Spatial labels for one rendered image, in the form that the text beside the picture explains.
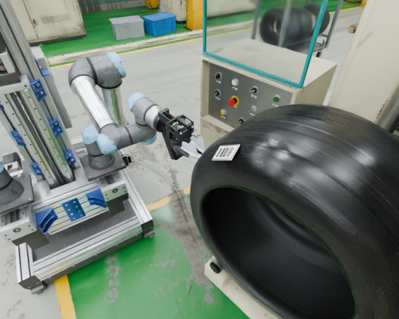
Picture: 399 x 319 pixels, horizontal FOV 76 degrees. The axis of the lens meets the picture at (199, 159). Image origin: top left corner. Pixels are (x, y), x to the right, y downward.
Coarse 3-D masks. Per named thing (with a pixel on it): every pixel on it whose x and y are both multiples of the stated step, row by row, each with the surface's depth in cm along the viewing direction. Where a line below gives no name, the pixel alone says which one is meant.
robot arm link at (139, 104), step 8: (136, 96) 89; (144, 96) 89; (128, 104) 90; (136, 104) 87; (144, 104) 86; (152, 104) 86; (136, 112) 88; (144, 112) 85; (136, 120) 91; (144, 120) 87
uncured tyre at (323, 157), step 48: (240, 144) 52; (288, 144) 47; (336, 144) 46; (384, 144) 48; (192, 192) 70; (240, 192) 94; (288, 192) 44; (336, 192) 41; (384, 192) 41; (240, 240) 90; (288, 240) 92; (336, 240) 42; (384, 240) 39; (288, 288) 80; (336, 288) 75; (384, 288) 40
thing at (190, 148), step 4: (184, 144) 79; (188, 144) 78; (192, 144) 76; (184, 148) 80; (188, 148) 79; (192, 148) 77; (188, 152) 79; (192, 152) 79; (196, 152) 77; (192, 156) 79; (196, 156) 78
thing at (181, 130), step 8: (160, 112) 81; (168, 112) 84; (160, 120) 84; (168, 120) 80; (176, 120) 81; (184, 120) 80; (160, 128) 86; (168, 128) 79; (176, 128) 78; (184, 128) 78; (192, 128) 80; (168, 136) 81; (176, 136) 78; (184, 136) 81; (176, 144) 81
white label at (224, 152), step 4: (220, 148) 56; (224, 148) 55; (228, 148) 54; (232, 148) 53; (236, 148) 52; (216, 152) 56; (220, 152) 55; (224, 152) 54; (228, 152) 53; (232, 152) 52; (216, 156) 55; (220, 156) 54; (224, 156) 53; (228, 156) 52; (232, 156) 51
